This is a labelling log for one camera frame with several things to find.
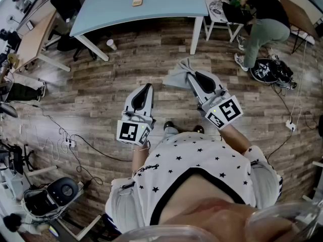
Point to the person's left forearm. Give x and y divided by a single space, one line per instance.
138 160

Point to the white power strip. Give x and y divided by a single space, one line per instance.
290 125
69 142

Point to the black folding stand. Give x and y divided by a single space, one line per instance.
17 157

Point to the small framed card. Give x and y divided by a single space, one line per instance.
30 25

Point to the grey device with round face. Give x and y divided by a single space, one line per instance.
64 189

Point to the black helmet with white print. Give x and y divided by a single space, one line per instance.
262 70

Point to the beige calculator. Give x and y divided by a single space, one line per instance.
137 0

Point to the person's grey trousers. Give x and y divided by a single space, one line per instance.
169 136

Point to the white star-print shirt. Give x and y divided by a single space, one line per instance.
196 157

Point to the white table leg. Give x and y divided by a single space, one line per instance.
196 36
93 48

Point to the person's black shoe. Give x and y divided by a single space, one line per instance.
198 129
168 125

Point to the patterned seat cushion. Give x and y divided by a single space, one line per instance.
215 9

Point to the grey cloth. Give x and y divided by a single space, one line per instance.
176 79

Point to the light wooden desk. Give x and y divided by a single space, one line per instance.
32 41

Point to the person's neck and face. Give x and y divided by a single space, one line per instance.
214 210

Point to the paper cup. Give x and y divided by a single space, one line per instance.
111 45

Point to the person's left black shoe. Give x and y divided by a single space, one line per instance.
168 125

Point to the black bag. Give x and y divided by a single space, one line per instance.
234 12

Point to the clear eyeglasses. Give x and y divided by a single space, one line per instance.
164 229

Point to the black open case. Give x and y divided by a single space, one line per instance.
40 202

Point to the person's right forearm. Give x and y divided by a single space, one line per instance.
233 140

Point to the person's right black shoe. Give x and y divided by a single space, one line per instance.
198 129

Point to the tan woven hat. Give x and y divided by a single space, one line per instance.
13 60

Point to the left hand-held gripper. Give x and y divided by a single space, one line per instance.
131 132

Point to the brown table with black legs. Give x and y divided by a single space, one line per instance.
297 16

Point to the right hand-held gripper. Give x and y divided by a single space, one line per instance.
227 110

